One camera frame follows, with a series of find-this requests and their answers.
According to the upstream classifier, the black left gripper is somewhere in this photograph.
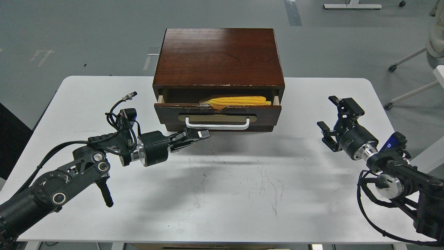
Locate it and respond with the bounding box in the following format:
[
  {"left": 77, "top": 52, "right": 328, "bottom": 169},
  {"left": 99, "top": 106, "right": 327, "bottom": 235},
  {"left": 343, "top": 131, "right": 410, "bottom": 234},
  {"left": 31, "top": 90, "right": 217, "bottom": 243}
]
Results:
[{"left": 134, "top": 127, "right": 211, "bottom": 167}]

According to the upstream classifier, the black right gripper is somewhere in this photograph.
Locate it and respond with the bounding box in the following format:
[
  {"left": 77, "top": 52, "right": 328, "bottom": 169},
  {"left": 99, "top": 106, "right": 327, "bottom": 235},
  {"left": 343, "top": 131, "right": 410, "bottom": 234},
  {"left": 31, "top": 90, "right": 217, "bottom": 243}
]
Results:
[{"left": 316, "top": 95, "right": 378, "bottom": 160}]

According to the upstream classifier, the wooden drawer with white handle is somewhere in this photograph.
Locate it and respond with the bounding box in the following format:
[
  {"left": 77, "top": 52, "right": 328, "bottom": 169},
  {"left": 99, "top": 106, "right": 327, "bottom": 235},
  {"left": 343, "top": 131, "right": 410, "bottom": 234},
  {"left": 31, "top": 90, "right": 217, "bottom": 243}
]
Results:
[{"left": 154, "top": 101, "right": 282, "bottom": 132}]

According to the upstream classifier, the yellow corn cob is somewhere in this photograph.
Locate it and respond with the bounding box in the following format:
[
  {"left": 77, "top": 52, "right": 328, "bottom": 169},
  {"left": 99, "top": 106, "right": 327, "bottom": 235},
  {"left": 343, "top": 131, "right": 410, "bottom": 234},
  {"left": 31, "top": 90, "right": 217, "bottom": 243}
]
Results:
[{"left": 199, "top": 95, "right": 272, "bottom": 110}]

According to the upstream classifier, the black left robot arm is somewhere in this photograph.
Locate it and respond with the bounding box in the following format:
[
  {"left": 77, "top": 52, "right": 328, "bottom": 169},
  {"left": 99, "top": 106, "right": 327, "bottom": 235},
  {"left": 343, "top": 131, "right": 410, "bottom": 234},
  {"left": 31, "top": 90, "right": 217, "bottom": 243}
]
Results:
[{"left": 1, "top": 92, "right": 210, "bottom": 250}]

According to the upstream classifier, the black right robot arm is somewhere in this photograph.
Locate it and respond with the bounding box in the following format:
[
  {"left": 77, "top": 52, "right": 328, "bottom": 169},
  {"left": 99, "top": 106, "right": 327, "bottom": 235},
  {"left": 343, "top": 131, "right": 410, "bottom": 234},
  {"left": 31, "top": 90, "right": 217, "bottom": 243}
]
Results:
[{"left": 317, "top": 95, "right": 444, "bottom": 247}]

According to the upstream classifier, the dark wooden cabinet box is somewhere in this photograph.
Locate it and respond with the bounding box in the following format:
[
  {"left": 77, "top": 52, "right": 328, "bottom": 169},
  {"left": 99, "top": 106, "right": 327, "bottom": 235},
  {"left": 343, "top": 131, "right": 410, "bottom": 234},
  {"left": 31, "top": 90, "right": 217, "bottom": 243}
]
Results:
[{"left": 153, "top": 28, "right": 285, "bottom": 131}]

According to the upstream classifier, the white chair with wheeled base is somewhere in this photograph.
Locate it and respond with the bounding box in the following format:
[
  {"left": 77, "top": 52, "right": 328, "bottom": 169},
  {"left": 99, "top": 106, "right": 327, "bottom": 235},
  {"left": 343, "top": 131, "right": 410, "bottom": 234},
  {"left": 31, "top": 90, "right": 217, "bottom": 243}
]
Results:
[{"left": 384, "top": 0, "right": 443, "bottom": 110}]

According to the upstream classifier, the white table foot background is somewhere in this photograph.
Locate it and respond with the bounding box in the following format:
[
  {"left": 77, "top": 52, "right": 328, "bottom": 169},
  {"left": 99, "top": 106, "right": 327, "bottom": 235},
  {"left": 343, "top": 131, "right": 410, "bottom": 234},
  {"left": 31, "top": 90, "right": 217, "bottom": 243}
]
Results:
[{"left": 323, "top": 0, "right": 382, "bottom": 10}]

